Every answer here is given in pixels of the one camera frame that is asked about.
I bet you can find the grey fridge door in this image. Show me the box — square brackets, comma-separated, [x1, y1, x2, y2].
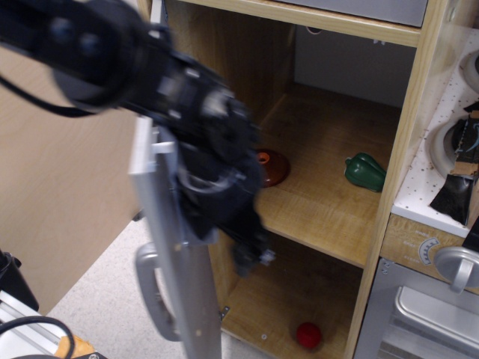
[129, 117, 222, 358]

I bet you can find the grey oven door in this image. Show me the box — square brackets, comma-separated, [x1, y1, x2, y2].
[354, 259, 478, 358]

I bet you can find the green toy bell pepper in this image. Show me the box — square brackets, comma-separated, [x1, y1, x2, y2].
[344, 153, 386, 192]

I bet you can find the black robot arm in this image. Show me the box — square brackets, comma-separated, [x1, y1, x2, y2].
[1, 1, 275, 276]

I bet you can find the silver oven door handle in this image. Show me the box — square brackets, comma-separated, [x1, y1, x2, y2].
[394, 286, 478, 353]

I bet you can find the aluminium frame rail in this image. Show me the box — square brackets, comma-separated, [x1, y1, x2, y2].
[1, 291, 64, 358]

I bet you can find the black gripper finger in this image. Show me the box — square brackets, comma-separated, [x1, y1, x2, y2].
[186, 213, 218, 242]
[232, 245, 269, 277]

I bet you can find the white sink basin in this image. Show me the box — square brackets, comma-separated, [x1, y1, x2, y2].
[427, 51, 478, 178]

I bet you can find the orange tape piece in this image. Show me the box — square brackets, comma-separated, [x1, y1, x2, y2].
[55, 336, 96, 358]

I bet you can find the wooden toy kitchen cabinet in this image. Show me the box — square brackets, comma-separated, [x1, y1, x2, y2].
[138, 1, 478, 358]

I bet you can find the black braided cable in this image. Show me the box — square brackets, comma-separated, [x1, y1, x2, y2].
[0, 316, 77, 359]

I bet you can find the orange toy pot lid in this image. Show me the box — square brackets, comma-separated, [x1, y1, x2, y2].
[257, 148, 290, 188]

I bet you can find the silver oven knob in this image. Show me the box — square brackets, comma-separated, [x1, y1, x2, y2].
[434, 247, 478, 294]

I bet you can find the silver fridge door handle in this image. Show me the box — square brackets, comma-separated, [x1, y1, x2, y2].
[135, 242, 180, 342]

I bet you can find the grey upper freezer door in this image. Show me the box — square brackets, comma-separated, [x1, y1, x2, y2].
[284, 0, 428, 28]

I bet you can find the red toy tomato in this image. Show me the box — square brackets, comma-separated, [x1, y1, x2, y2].
[296, 322, 323, 349]

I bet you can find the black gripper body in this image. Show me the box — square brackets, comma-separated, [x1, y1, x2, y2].
[175, 164, 278, 266]

